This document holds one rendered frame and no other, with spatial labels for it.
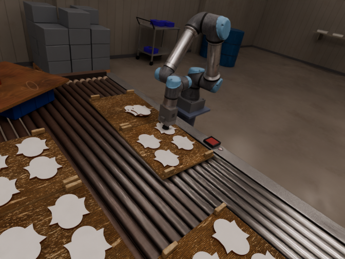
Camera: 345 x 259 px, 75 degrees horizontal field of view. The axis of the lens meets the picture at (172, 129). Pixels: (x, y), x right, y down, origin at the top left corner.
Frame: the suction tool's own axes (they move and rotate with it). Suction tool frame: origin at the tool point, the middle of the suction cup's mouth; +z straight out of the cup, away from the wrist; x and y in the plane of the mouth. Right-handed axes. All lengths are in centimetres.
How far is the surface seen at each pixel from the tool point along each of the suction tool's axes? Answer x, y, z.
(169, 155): -15.9, 19.7, -0.5
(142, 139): -18.6, 2.2, -0.5
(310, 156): 245, 58, 93
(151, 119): 0.1, -12.7, 0.3
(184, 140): 0.7, 14.6, -0.5
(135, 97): 9.2, -42.2, 0.3
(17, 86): -57, -66, -10
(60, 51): 56, -295, 42
